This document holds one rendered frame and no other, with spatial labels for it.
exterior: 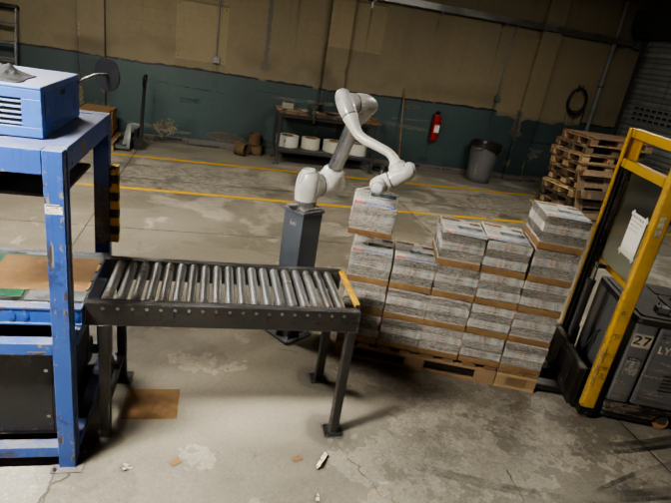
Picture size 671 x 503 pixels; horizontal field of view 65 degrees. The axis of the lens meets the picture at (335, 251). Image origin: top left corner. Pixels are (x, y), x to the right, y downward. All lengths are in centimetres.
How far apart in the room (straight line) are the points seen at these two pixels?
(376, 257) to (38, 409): 209
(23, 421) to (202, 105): 749
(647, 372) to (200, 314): 285
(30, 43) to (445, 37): 695
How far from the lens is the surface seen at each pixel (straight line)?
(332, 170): 361
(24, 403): 293
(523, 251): 357
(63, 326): 254
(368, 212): 334
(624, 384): 402
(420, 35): 1027
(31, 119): 243
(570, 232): 360
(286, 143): 930
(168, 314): 267
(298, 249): 360
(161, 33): 971
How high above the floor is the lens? 208
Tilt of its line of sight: 22 degrees down
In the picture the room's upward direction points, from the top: 9 degrees clockwise
